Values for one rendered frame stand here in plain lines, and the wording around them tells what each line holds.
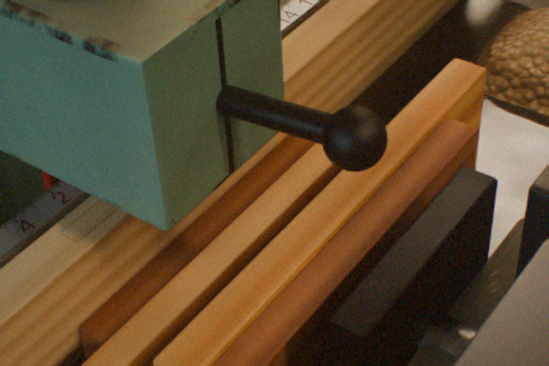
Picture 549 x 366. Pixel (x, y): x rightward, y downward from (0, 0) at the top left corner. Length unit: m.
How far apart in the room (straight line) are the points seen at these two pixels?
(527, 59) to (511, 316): 0.27
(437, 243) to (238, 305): 0.07
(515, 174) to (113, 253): 0.22
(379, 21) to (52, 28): 0.23
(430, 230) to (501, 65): 0.23
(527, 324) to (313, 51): 0.20
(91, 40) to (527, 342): 0.16
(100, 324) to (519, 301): 0.16
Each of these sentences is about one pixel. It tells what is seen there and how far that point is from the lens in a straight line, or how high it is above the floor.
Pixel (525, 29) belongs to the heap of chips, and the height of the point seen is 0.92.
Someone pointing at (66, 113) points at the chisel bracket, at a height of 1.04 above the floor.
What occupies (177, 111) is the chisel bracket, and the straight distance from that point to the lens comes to 0.33.
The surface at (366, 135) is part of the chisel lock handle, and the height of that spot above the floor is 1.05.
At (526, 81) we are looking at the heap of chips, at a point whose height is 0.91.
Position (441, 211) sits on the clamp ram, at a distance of 0.36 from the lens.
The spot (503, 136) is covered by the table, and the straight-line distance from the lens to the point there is 0.55.
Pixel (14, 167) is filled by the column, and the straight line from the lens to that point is 0.63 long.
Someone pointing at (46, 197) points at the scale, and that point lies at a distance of 0.44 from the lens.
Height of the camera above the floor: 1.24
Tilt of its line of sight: 41 degrees down
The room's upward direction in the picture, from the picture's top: 4 degrees counter-clockwise
